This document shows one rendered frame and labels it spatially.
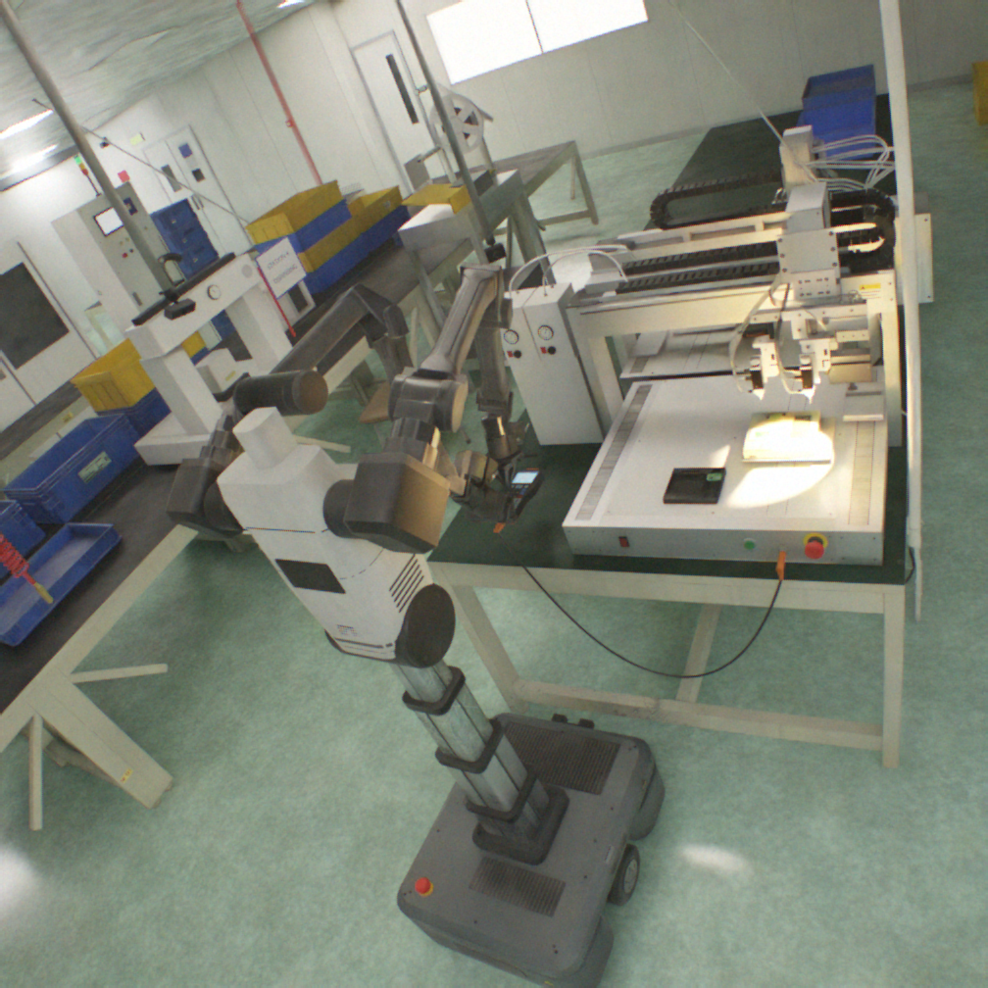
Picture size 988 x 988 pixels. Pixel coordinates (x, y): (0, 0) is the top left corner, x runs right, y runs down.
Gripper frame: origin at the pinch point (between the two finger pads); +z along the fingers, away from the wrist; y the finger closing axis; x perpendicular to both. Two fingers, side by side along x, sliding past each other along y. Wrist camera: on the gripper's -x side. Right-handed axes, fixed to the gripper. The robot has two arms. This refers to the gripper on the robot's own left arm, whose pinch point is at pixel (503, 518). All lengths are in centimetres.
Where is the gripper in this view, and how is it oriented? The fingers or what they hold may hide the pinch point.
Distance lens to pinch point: 180.5
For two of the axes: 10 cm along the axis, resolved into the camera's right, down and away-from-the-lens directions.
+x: -1.9, 9.5, -2.7
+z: 5.0, 3.3, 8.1
